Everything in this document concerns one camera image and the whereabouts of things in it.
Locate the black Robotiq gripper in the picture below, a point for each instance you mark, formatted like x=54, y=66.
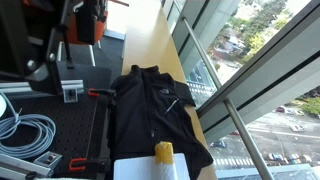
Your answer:
x=20, y=40

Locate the black fleece jacket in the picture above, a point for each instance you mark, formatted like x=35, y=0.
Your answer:
x=146, y=110

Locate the silver zipper pull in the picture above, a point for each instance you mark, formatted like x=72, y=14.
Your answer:
x=153, y=133

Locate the black side table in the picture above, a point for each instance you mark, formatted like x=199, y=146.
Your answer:
x=90, y=75

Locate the black perforated breadboard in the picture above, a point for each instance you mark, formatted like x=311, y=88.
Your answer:
x=76, y=126

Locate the white foam board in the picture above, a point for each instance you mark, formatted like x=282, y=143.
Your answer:
x=133, y=168

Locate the grey window mullion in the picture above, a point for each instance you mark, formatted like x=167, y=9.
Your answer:
x=196, y=30
x=266, y=73

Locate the yellow bottle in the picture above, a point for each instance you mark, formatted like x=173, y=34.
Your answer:
x=164, y=156

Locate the steel window handrail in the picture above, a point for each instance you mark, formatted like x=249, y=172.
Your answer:
x=233, y=116

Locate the black camera tripod stand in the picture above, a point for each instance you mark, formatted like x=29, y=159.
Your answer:
x=68, y=53

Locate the aluminium corner bracket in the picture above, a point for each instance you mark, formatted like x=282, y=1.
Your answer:
x=48, y=158
x=70, y=95

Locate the short aluminium extrusion rail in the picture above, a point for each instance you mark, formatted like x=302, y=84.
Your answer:
x=20, y=165

